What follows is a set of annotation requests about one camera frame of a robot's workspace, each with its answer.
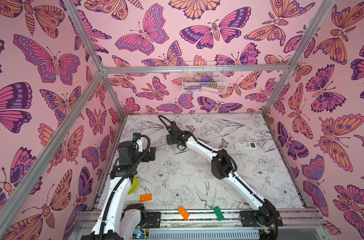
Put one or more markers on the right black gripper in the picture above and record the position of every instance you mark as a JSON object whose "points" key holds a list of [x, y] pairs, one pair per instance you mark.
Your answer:
{"points": [[172, 139]]}

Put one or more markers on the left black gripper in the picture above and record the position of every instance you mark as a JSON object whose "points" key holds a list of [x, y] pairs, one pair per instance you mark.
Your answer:
{"points": [[150, 154]]}

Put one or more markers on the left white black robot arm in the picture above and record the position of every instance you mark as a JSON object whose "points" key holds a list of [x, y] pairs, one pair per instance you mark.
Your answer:
{"points": [[117, 222]]}

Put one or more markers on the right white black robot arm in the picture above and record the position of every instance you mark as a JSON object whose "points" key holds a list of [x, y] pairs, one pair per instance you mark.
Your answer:
{"points": [[223, 167]]}

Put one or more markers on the lime green bowl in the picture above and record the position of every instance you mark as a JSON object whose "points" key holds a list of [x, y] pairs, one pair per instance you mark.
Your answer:
{"points": [[134, 186]]}

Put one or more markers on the orange lego brick left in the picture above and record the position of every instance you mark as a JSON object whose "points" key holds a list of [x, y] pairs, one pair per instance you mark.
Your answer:
{"points": [[146, 197]]}

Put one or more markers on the purple object in basket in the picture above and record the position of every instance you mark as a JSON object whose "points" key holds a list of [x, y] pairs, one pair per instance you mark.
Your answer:
{"points": [[207, 79]]}

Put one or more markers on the small green circuit board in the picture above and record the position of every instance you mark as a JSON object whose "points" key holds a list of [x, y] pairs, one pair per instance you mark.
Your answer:
{"points": [[137, 235]]}

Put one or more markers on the green lego brick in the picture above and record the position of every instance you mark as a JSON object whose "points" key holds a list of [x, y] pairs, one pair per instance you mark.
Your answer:
{"points": [[217, 211]]}

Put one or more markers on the white wire basket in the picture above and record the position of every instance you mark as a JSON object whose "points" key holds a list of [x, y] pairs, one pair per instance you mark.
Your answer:
{"points": [[193, 74]]}

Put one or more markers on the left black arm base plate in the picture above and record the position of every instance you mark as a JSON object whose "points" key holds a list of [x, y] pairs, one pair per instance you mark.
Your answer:
{"points": [[153, 220]]}

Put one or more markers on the orange lego brick on rail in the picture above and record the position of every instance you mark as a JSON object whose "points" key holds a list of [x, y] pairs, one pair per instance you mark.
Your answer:
{"points": [[183, 212]]}

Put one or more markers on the white slotted cable duct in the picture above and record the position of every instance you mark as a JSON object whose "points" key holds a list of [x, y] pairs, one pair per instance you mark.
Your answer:
{"points": [[205, 235]]}

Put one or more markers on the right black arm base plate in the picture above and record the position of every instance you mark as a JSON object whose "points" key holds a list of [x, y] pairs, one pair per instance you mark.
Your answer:
{"points": [[260, 219]]}

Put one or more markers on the aluminium front rail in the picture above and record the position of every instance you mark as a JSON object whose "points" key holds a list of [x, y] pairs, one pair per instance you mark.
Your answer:
{"points": [[291, 218]]}

